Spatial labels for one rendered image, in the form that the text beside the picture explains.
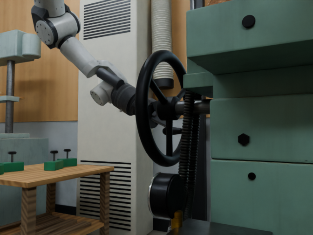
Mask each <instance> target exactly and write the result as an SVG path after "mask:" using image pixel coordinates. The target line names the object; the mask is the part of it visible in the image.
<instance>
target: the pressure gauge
mask: <svg viewBox="0 0 313 235"><path fill-rule="evenodd" d="M184 195H185V190H184V182H183V180H182V178H181V177H180V175H178V174H171V173H162V172H159V173H157V174H155V175H154V177H153V178H152V180H151V182H150V185H149V189H148V207H149V211H150V213H151V214H152V215H153V216H154V217H163V218H169V219H171V230H172V229H174V228H179V227H182V226H183V212H182V208H183V205H184Z"/></svg>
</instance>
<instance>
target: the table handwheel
mask: <svg viewBox="0 0 313 235"><path fill-rule="evenodd" d="M161 62H167V63H168V64H169V65H170V66H171V67H172V68H173V69H174V71H175V73H176V75H177V77H178V80H179V82H180V86H181V90H180V92H179V93H178V94H177V95H176V96H174V97H165V96H164V94H163V93H162V92H161V90H160V89H159V88H158V86H157V85H156V83H155V82H154V80H153V78H152V75H153V72H154V70H155V68H156V67H157V65H158V64H159V63H161ZM185 74H187V73H186V70H185V68H184V66H183V64H182V63H181V61H180V60H179V59H178V57H177V56H176V55H175V54H173V53H172V52H169V51H167V50H159V51H156V52H154V53H152V54H151V55H150V56H149V57H148V58H147V59H146V61H145V62H144V64H143V66H142V68H141V70H140V73H139V76H138V80H137V84H136V93H135V116H136V125H137V130H138V134H139V137H140V140H141V143H142V145H143V147H144V149H145V151H146V153H147V154H148V156H149V157H150V158H151V159H152V160H153V161H154V162H155V163H156V164H158V165H160V166H163V167H170V166H173V165H175V164H177V163H178V162H179V160H180V158H179V157H180V148H181V147H180V145H181V138H180V141H179V144H178V146H177V148H176V150H175V151H174V152H173V143H172V131H173V120H178V119H179V118H180V116H181V115H183V114H184V113H183V112H184V106H185V105H184V103H185V102H184V101H185V92H186V91H185V90H186V89H184V88H183V75H185ZM149 87H150V88H151V90H152V91H153V92H154V94H155V95H156V97H157V98H158V101H157V103H156V114H157V116H158V117H159V119H160V120H162V121H166V155H164V154H163V153H162V152H161V151H160V150H159V148H158V147H157V145H156V143H155V141H154V138H153V135H152V132H151V128H150V121H149V112H148V96H149ZM182 97H183V101H180V100H181V98H182ZM211 100H212V99H199V100H194V101H195V102H194V104H195V105H194V111H193V112H194V114H193V115H207V114H210V101H211ZM181 137H182V136H181Z"/></svg>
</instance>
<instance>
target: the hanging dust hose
mask: <svg viewBox="0 0 313 235"><path fill-rule="evenodd" d="M171 7H172V6H171V0H151V25H152V26H151V27H152V28H151V29H152V53H154V52H156V51H159V50H167V51H169V52H172V51H173V50H172V49H173V48H172V12H171V11H172V10H171ZM172 53H173V52H172ZM173 75H174V74H173V68H172V67H171V66H170V65H169V64H168V63H167V62H161V63H159V64H158V65H157V67H156V68H155V70H154V72H153V80H154V82H155V83H156V85H157V86H158V88H159V89H160V90H169V89H173V88H174V79H173V77H174V76H173Z"/></svg>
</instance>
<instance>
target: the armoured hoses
mask: <svg viewBox="0 0 313 235"><path fill-rule="evenodd" d="M185 91H186V92H185V101H184V102H185V103H184V105H185V106H184V112H183V113H184V114H183V116H184V117H183V123H182V124H183V125H182V127H183V128H182V134H181V135H182V137H181V145H180V147H181V148H180V157H179V158H180V160H179V166H178V167H179V169H178V170H179V171H178V173H179V174H178V175H180V177H181V178H182V180H183V182H184V190H185V195H184V205H183V208H182V212H183V221H185V220H186V219H188V218H190V219H191V215H192V208H193V202H194V193H195V185H196V184H195V182H196V181H195V180H196V166H197V165H196V163H197V155H198V154H197V153H198V151H197V150H198V141H199V140H198V139H199V137H198V136H199V128H200V127H199V126H200V124H199V123H200V121H199V120H200V115H193V114H194V112H193V111H194V105H195V104H194V102H195V101H194V100H199V99H202V98H201V96H202V95H200V94H198V93H195V92H192V91H189V90H185ZM170 231H171V219H170V222H169V227H168V231H167V233H168V232H170Z"/></svg>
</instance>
